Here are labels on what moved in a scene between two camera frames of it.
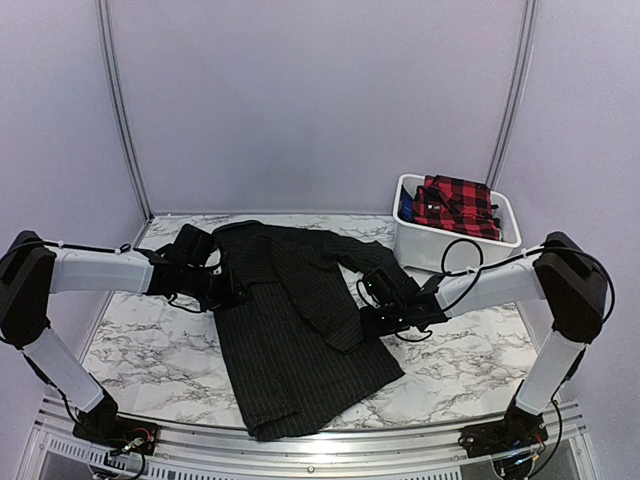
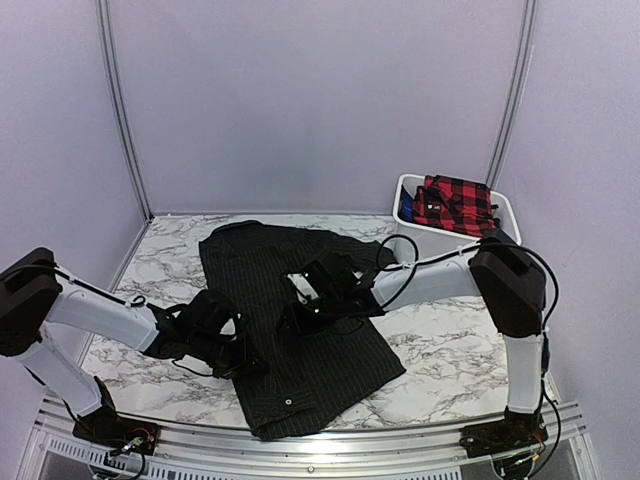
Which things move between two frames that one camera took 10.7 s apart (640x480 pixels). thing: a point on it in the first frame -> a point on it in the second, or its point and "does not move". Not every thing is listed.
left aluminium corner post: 106,34 does not move
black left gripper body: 212,294 -> 224,358
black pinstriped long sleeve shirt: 297,347 does not move
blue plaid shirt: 406,206 does not move
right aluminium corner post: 516,89 does not move
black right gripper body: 393,322 -> 329,313
